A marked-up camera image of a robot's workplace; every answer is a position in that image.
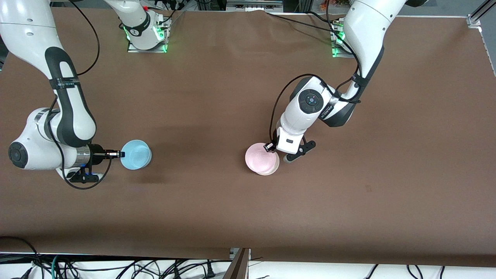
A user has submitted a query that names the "long black table cable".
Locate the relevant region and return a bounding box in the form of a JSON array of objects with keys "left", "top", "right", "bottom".
[{"left": 265, "top": 12, "right": 337, "bottom": 32}]

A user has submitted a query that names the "silver background device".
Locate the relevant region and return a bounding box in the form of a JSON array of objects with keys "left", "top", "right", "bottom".
[{"left": 227, "top": 0, "right": 283, "bottom": 12}]

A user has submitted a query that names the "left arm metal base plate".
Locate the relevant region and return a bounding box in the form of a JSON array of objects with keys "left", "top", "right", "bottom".
[{"left": 331, "top": 19, "right": 357, "bottom": 59}]

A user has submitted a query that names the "brown table cover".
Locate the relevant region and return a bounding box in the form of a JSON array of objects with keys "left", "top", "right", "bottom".
[{"left": 0, "top": 7, "right": 496, "bottom": 268}]

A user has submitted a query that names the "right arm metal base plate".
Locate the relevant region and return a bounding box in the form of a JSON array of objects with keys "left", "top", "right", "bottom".
[{"left": 127, "top": 17, "right": 168, "bottom": 53}]

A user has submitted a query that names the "pink bowl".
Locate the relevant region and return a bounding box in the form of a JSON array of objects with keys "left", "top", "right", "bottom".
[{"left": 245, "top": 143, "right": 278, "bottom": 174}]

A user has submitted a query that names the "blue bowl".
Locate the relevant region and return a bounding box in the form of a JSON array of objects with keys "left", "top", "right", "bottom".
[{"left": 121, "top": 140, "right": 152, "bottom": 170}]

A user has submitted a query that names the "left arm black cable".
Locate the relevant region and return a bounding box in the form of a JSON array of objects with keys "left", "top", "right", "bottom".
[{"left": 269, "top": 0, "right": 369, "bottom": 148}]

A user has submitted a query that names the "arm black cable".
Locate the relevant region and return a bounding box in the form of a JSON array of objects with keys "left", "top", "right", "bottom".
[
  {"left": 269, "top": 0, "right": 369, "bottom": 148},
  {"left": 46, "top": 0, "right": 113, "bottom": 190}
]

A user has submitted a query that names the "black looped floor cable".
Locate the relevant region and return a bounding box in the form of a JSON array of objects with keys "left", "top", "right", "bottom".
[{"left": 0, "top": 236, "right": 40, "bottom": 272}]

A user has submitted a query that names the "white bowl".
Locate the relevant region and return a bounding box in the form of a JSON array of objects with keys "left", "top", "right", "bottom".
[{"left": 256, "top": 153, "right": 280, "bottom": 176}]

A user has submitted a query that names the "aluminium frame profile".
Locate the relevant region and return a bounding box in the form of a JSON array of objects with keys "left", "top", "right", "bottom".
[{"left": 223, "top": 248, "right": 251, "bottom": 279}]

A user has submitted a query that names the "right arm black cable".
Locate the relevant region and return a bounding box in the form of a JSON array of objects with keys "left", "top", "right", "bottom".
[{"left": 46, "top": 0, "right": 113, "bottom": 190}]

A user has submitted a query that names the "short black table cable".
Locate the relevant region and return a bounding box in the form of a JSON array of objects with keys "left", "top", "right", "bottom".
[{"left": 308, "top": 11, "right": 334, "bottom": 24}]

